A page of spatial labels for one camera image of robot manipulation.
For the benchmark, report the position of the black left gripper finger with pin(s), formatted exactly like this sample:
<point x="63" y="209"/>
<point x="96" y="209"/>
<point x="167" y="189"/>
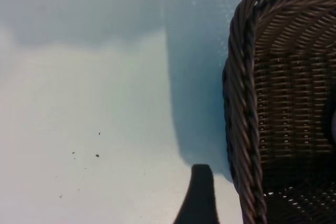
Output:
<point x="200" y="197"/>

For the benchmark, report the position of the dark brown woven basket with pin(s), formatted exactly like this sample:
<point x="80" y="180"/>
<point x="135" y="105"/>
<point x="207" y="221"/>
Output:
<point x="288" y="90"/>

